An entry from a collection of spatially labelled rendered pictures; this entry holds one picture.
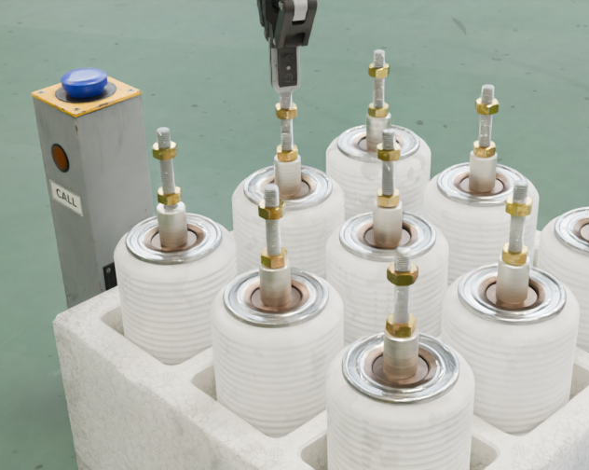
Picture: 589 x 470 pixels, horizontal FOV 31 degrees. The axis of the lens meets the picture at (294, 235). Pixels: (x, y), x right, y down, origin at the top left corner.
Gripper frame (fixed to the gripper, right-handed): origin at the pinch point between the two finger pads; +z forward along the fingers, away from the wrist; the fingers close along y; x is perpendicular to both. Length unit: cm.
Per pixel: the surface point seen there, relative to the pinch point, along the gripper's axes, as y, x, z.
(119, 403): -11.1, 16.7, 21.8
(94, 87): 9.3, 14.8, 3.6
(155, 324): -10.1, 13.2, 15.7
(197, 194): 48, 2, 37
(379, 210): -11.0, -4.5, 7.9
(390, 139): -10.6, -5.4, 2.3
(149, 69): 96, 3, 37
